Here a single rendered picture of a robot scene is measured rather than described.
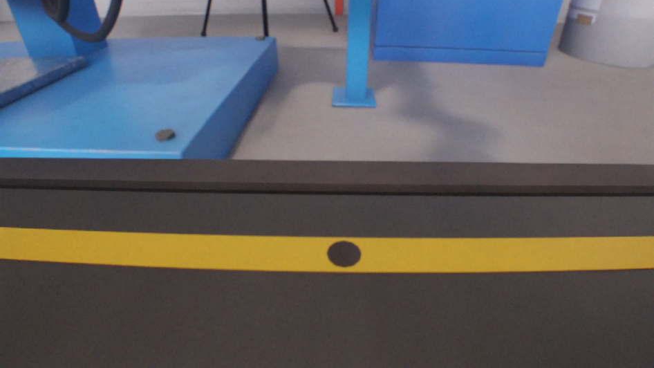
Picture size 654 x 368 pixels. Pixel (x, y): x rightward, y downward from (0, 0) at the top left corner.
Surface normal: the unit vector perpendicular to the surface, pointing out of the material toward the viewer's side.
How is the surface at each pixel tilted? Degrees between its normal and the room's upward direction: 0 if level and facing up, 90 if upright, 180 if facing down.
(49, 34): 90
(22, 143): 0
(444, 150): 0
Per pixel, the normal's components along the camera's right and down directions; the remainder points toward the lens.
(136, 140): 0.00, -0.84
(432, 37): -0.05, 0.55
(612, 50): -0.56, 0.49
